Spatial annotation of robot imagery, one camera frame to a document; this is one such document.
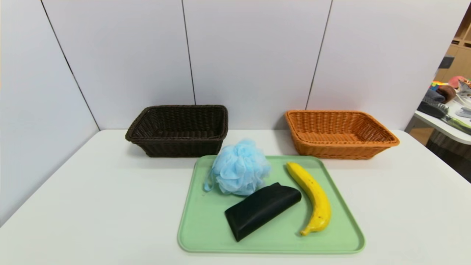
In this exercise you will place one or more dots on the pink round item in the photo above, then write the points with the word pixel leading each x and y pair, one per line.
pixel 457 81

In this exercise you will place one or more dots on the white side table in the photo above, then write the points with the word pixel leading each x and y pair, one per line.
pixel 436 123

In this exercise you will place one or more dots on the orange wicker basket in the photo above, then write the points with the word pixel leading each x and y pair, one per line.
pixel 331 151

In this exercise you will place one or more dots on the yellow banana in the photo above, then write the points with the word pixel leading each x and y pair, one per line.
pixel 316 195

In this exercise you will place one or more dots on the colourful toy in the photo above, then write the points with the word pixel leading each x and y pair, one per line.
pixel 439 85

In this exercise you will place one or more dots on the black glasses case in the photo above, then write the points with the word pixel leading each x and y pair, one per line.
pixel 261 209

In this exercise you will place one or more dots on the light green plastic tray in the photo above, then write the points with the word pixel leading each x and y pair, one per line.
pixel 323 235

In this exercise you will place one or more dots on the wooden shelf unit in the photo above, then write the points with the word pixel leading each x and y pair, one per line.
pixel 461 62

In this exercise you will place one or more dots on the light blue mesh bath loofah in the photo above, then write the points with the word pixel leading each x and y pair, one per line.
pixel 239 169

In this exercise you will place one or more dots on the crumpled silver plastic bag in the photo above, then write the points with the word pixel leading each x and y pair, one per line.
pixel 465 88

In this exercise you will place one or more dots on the brown round plush item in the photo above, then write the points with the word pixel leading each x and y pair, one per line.
pixel 447 94

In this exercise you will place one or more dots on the dark brown wicker basket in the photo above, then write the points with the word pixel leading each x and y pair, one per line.
pixel 176 147

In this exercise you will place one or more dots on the green and black tool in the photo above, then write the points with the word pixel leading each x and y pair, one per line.
pixel 456 124

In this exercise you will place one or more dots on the black hair brush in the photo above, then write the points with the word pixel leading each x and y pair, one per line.
pixel 432 109

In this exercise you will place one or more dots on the dark gray box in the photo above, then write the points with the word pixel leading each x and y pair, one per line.
pixel 446 62

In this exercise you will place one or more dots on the dark gray folded cloth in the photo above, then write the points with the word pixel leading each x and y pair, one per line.
pixel 433 96

